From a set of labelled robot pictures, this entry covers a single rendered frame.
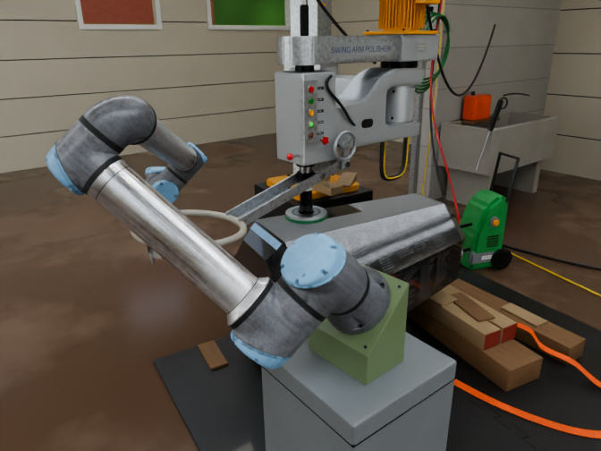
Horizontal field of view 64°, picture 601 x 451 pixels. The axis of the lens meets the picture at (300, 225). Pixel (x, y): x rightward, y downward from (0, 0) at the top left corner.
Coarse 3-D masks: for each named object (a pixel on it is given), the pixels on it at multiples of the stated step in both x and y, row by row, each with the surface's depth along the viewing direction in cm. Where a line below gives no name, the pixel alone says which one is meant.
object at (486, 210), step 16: (512, 176) 355; (480, 192) 373; (480, 208) 362; (496, 208) 358; (480, 224) 363; (496, 224) 359; (464, 240) 375; (480, 240) 364; (496, 240) 368; (464, 256) 376; (480, 256) 369; (496, 256) 369
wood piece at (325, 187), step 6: (324, 180) 316; (318, 186) 307; (324, 186) 303; (330, 186) 302; (336, 186) 302; (342, 186) 303; (324, 192) 304; (330, 192) 299; (336, 192) 302; (342, 192) 305
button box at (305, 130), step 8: (304, 80) 212; (312, 80) 212; (304, 88) 211; (304, 96) 212; (312, 96) 215; (304, 104) 213; (304, 112) 214; (304, 120) 216; (312, 120) 219; (304, 128) 217; (312, 128) 220; (304, 136) 218; (304, 144) 220
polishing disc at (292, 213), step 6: (288, 210) 251; (294, 210) 250; (318, 210) 250; (324, 210) 250; (288, 216) 244; (294, 216) 243; (300, 216) 243; (306, 216) 242; (312, 216) 242; (318, 216) 242; (324, 216) 244
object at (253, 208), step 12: (312, 168) 250; (324, 168) 241; (336, 168) 246; (288, 180) 242; (312, 180) 237; (264, 192) 235; (276, 192) 240; (288, 192) 230; (300, 192) 235; (240, 204) 229; (252, 204) 232; (264, 204) 223; (276, 204) 227; (240, 216) 228; (252, 216) 220
